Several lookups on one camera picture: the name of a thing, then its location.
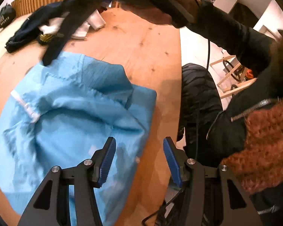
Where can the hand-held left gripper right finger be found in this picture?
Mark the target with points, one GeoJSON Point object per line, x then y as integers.
{"type": "Point", "coordinates": [172, 162]}

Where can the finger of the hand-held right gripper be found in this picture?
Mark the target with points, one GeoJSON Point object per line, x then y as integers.
{"type": "Point", "coordinates": [61, 42]}

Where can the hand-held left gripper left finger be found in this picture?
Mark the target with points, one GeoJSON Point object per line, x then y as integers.
{"type": "Point", "coordinates": [107, 162]}

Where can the blue jacket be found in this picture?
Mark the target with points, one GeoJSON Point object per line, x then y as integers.
{"type": "Point", "coordinates": [73, 110]}

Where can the person's right hand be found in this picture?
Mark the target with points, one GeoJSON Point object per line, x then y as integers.
{"type": "Point", "coordinates": [151, 11]}

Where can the black yellow striped garment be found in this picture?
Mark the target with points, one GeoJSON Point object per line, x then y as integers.
{"type": "Point", "coordinates": [46, 37]}

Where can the navy garment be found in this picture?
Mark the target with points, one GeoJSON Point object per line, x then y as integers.
{"type": "Point", "coordinates": [23, 33]}

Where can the white garment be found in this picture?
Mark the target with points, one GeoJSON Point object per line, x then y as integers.
{"type": "Point", "coordinates": [94, 21]}

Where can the white wooden stool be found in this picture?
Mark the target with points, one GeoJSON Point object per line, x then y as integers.
{"type": "Point", "coordinates": [222, 60]}

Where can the orange knitted scarf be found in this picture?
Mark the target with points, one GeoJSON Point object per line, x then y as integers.
{"type": "Point", "coordinates": [268, 141]}

